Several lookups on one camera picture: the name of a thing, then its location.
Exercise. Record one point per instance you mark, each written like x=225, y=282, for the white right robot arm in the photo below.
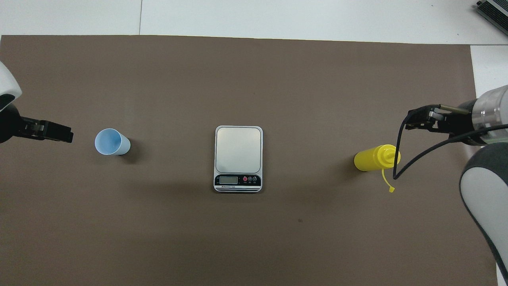
x=486, y=190

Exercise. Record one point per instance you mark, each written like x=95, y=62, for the brown table mat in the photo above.
x=238, y=79

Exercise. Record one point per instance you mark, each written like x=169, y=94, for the light blue plastic cup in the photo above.
x=109, y=142

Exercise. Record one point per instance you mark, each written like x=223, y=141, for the yellow squeeze seasoning bottle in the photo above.
x=373, y=159

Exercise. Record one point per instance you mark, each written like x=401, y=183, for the white digital kitchen scale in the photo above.
x=238, y=151

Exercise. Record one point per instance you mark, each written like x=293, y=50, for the grey ribbed metal device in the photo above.
x=496, y=14

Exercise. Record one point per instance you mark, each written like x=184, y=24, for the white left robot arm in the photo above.
x=8, y=81

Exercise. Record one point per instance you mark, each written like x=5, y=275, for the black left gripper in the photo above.
x=10, y=123

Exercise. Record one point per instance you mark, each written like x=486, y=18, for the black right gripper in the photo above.
x=462, y=123

